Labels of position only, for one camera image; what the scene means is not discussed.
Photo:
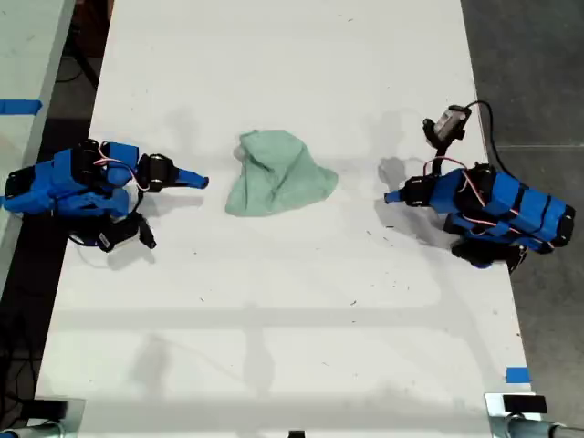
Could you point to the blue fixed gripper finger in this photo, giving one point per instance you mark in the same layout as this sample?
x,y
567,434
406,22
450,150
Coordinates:
x,y
194,178
396,194

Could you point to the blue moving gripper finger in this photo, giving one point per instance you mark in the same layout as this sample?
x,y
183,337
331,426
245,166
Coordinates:
x,y
180,186
397,200

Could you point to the pale green t-shirt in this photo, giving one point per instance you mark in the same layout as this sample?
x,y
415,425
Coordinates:
x,y
278,182

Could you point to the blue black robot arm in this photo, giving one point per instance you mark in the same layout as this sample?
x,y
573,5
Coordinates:
x,y
45,182
524,207

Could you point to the long blue tape strip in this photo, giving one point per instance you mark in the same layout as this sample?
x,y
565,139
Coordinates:
x,y
20,106

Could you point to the pale side table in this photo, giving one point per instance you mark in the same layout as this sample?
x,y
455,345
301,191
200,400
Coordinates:
x,y
23,45

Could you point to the short blue tape strip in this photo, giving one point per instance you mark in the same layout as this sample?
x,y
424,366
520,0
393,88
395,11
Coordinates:
x,y
518,375

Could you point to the small black box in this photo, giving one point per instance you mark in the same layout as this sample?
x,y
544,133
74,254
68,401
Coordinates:
x,y
50,407
524,404

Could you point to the metal clamp plate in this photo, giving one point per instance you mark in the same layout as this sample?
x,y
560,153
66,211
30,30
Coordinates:
x,y
75,420
495,420

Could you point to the tiny black block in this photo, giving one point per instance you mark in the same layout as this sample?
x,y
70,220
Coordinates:
x,y
296,434

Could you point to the grey metal pipe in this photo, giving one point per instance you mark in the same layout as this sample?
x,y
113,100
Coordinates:
x,y
27,431
538,430

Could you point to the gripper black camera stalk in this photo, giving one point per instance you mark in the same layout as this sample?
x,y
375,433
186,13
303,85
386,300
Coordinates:
x,y
442,147
146,233

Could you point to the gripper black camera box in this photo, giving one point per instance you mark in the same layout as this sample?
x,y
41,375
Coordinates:
x,y
451,121
114,235

